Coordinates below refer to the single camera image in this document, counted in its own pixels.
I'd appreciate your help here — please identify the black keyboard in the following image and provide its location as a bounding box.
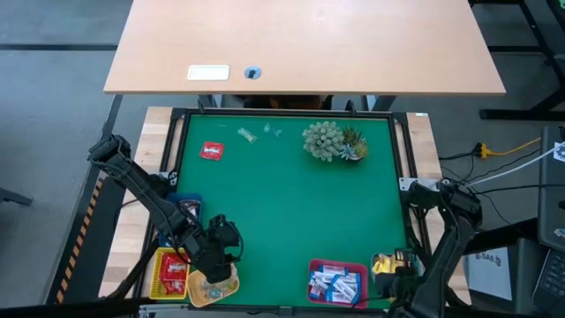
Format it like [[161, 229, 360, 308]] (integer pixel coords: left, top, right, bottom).
[[531, 248, 565, 317]]

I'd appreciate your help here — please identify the bushy pale green plant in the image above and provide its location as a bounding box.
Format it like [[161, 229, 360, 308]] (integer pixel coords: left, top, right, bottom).
[[302, 120, 346, 163]]

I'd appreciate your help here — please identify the red plastic bin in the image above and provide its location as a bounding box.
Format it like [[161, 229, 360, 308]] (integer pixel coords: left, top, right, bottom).
[[305, 257, 370, 310]]

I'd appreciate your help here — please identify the black desk leg frame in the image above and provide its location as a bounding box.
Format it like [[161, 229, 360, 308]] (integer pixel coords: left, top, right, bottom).
[[468, 0, 565, 122]]

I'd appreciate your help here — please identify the small white candy wrapper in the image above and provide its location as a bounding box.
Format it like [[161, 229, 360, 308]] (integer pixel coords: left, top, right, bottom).
[[237, 126, 259, 145]]

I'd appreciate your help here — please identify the green spiky succulent plant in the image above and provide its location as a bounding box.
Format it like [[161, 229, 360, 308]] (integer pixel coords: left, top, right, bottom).
[[338, 126, 369, 161]]

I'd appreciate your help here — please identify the blue white candy bar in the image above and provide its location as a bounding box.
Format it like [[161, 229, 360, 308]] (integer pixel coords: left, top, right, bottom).
[[328, 278, 361, 305], [321, 264, 362, 280], [308, 269, 331, 300]]

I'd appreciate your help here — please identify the yellow power plug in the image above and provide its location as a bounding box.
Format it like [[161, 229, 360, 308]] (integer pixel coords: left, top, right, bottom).
[[473, 141, 493, 160]]

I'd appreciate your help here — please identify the red white candy bag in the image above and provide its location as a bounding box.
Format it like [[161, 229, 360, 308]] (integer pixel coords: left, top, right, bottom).
[[160, 276, 187, 296]]

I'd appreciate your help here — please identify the yellow plastic basket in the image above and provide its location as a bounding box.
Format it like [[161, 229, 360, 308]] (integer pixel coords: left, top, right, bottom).
[[148, 246, 192, 301]]

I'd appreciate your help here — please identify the dark red candy bag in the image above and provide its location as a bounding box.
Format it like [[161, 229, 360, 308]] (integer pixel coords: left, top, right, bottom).
[[178, 199, 202, 222]]

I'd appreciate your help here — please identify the black yellow hazard strip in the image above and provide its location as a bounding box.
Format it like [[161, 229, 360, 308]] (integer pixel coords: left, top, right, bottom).
[[55, 176, 105, 306]]

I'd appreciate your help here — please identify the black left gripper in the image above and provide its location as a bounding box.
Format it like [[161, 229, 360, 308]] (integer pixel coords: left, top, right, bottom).
[[188, 229, 243, 284]]

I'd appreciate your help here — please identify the bright red candy bag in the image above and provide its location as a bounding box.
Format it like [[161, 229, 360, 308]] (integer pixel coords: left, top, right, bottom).
[[159, 253, 191, 280]]

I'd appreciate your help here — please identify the grey equipment cabinet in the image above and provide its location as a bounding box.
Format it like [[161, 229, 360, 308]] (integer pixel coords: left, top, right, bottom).
[[537, 125, 565, 254]]

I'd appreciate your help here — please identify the black floor cable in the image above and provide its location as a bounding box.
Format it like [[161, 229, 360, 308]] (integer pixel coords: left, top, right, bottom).
[[439, 149, 565, 231]]

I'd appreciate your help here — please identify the pink flat candy wrapper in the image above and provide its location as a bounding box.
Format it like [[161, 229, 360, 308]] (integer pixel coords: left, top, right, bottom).
[[199, 140, 226, 162]]

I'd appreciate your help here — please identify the blue plastic bin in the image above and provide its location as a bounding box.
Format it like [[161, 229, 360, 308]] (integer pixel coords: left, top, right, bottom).
[[157, 192, 205, 248]]

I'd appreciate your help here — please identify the black aluminium table frame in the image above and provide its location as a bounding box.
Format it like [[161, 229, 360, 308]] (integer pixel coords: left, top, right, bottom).
[[132, 104, 436, 317]]

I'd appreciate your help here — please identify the white rectangular desk plate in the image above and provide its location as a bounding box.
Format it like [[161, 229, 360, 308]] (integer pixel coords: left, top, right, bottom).
[[186, 64, 231, 82]]

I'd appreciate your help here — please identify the clear bag teal candy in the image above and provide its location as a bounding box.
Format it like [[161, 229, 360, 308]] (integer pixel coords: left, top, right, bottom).
[[200, 284, 227, 301]]

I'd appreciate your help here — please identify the tan round bowl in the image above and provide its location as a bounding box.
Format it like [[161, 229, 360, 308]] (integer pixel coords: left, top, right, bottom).
[[185, 263, 241, 309]]

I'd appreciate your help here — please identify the white floor cable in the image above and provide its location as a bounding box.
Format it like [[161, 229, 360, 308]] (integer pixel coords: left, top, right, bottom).
[[465, 146, 558, 187]]

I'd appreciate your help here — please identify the gold wrapped candy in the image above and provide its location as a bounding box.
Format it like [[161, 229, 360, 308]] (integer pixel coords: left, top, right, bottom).
[[369, 248, 421, 284]]

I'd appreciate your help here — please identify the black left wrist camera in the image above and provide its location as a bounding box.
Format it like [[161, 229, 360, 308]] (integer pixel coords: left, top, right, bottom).
[[207, 213, 242, 248]]

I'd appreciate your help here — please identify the clear bag yellow candy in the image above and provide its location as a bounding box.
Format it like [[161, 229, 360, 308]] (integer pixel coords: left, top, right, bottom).
[[373, 254, 398, 276]]

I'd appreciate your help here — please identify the yellow floor cable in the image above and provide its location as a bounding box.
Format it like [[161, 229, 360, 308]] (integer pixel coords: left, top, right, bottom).
[[489, 136, 543, 157]]

